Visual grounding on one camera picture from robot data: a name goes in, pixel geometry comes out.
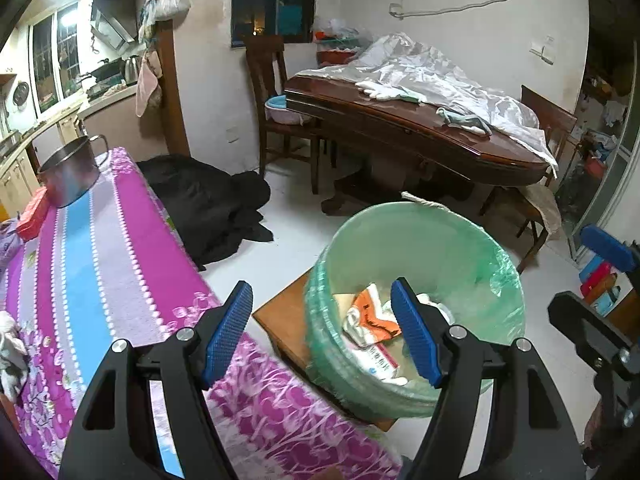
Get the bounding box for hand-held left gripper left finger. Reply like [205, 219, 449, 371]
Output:
[59, 280, 255, 480]

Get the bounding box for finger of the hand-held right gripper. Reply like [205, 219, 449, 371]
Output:
[579, 225, 640, 273]
[547, 291, 640, 428]

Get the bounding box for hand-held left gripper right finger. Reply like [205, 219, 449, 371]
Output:
[390, 276, 586, 480]

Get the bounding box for orange white paper packet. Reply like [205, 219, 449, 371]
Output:
[342, 282, 403, 348]

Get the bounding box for green trash bin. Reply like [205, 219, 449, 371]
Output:
[303, 201, 525, 420]

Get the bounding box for person's right hand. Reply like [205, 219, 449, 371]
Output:
[581, 400, 621, 468]

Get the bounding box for colourful plastic items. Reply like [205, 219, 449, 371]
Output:
[579, 252, 623, 318]

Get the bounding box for wooden stool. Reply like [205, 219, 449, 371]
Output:
[252, 270, 396, 433]

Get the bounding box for beige cloth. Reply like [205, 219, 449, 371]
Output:
[520, 187, 563, 241]

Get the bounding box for purple floral tablecloth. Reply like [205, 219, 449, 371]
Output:
[0, 147, 401, 480]

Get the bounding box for black cloth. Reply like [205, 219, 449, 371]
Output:
[136, 154, 273, 272]

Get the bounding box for dark wooden chair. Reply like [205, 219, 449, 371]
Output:
[480, 85, 578, 273]
[243, 35, 341, 196]

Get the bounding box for teal glove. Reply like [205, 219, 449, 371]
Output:
[436, 106, 493, 136]

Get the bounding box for dark wooden table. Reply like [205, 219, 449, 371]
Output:
[284, 71, 560, 216]

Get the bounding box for metal pot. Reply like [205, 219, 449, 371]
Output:
[37, 134, 111, 208]

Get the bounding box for blue basin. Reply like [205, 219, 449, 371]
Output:
[265, 95, 311, 127]

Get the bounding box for purple plastic bag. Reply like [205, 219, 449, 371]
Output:
[0, 221, 25, 273]

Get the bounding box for white gloves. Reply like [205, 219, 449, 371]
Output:
[356, 79, 406, 101]

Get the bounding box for pink hanging towel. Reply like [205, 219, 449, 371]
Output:
[135, 50, 163, 118]

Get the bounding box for kitchen base cabinets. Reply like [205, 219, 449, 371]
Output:
[0, 85, 141, 221]

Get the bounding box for black wok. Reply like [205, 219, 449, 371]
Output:
[92, 59, 126, 83]

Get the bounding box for stack of plastic basins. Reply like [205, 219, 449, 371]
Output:
[312, 17, 371, 66]

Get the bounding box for hanging pan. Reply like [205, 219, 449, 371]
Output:
[12, 80, 32, 111]

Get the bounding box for kitchen window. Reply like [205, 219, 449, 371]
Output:
[27, 0, 83, 116]

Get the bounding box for dark window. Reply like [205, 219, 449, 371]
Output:
[231, 0, 318, 51]

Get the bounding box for range hood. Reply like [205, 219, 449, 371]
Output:
[90, 0, 151, 51]

